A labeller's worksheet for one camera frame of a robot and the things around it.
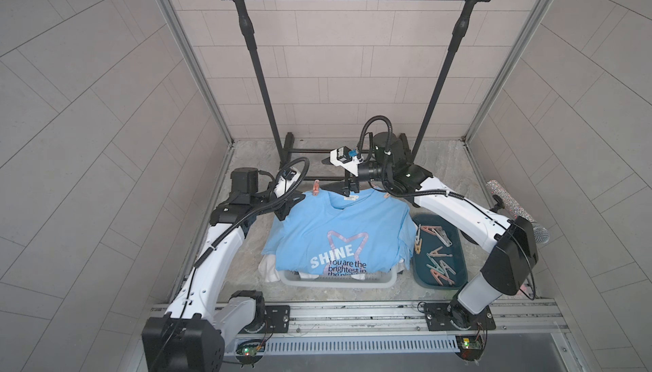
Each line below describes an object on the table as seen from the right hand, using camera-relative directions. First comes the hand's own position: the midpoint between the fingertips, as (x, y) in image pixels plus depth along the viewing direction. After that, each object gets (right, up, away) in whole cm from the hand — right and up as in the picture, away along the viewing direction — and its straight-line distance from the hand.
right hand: (326, 173), depth 68 cm
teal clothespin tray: (+37, -27, +14) cm, 48 cm away
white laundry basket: (-10, -33, +8) cm, 36 cm away
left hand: (-7, -6, +7) cm, 12 cm away
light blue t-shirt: (+4, -18, +7) cm, 20 cm away
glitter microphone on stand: (+51, -8, +4) cm, 52 cm away
